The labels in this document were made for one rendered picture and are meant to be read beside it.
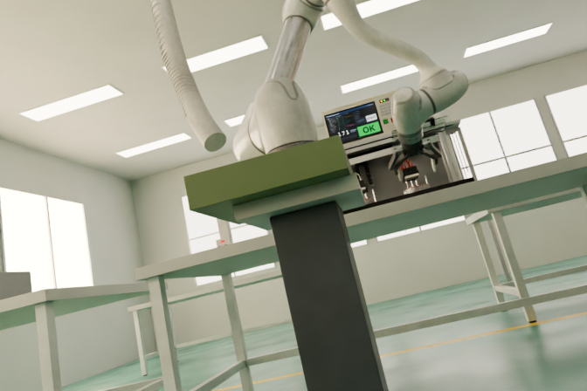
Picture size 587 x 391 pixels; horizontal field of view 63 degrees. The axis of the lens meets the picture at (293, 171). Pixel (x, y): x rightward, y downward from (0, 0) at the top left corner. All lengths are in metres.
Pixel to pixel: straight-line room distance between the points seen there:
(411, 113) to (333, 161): 0.60
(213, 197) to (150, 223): 8.56
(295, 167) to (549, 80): 8.55
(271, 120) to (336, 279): 0.46
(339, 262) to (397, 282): 7.31
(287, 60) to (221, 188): 0.67
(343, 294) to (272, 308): 7.60
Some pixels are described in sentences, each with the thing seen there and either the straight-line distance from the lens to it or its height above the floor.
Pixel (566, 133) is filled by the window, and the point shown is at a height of 1.99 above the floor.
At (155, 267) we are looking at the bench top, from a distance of 2.09.
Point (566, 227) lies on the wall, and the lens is 8.98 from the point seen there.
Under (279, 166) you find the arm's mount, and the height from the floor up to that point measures 0.80.
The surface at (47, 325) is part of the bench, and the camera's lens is 2.30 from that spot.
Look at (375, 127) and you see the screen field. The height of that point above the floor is 1.17.
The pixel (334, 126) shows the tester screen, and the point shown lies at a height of 1.23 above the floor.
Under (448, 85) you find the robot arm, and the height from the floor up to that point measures 1.05.
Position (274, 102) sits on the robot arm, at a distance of 1.34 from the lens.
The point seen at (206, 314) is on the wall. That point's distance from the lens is 9.20.
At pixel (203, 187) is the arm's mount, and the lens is 1.17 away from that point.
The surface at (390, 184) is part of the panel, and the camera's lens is 2.40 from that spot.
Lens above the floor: 0.51
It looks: 14 degrees up
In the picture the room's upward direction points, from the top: 13 degrees counter-clockwise
